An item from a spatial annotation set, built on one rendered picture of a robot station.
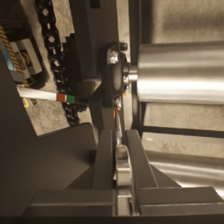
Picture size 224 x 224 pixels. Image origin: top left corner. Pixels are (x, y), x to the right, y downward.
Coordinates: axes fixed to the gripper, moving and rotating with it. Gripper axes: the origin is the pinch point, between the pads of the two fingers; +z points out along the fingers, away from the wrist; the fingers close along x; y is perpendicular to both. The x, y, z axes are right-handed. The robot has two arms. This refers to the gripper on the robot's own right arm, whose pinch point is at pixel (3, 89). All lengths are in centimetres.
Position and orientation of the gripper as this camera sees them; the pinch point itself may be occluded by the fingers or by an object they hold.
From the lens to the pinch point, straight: 22.7
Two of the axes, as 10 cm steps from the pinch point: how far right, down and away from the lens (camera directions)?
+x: -0.5, 10.0, -0.1
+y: 5.0, 0.3, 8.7
